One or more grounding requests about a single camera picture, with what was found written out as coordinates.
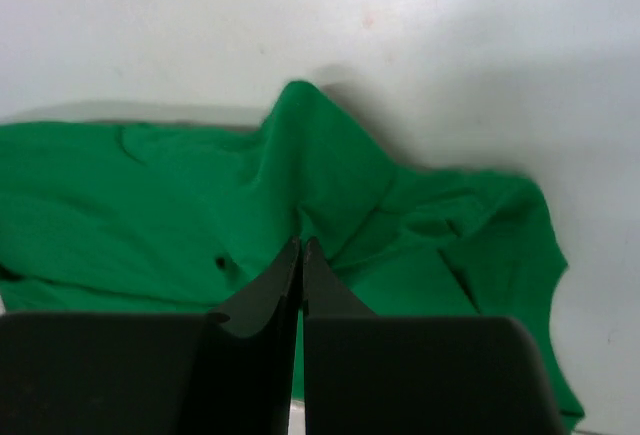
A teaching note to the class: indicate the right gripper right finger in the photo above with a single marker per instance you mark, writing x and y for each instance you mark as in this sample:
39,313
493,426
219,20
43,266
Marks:
369,374

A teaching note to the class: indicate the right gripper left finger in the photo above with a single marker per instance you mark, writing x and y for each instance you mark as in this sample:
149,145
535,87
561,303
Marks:
224,371

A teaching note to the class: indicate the green t shirt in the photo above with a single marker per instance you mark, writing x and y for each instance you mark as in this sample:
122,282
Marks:
166,218

